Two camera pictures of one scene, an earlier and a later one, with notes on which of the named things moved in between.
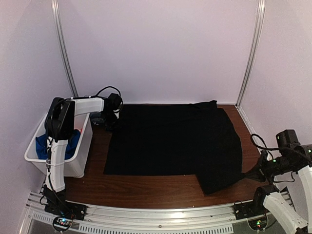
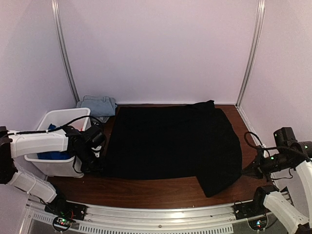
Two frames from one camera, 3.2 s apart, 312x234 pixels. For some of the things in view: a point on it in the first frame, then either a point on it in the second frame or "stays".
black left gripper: (106, 127) to (85, 169)
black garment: (199, 139) stays
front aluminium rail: (205, 219) stays
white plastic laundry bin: (75, 166) stays
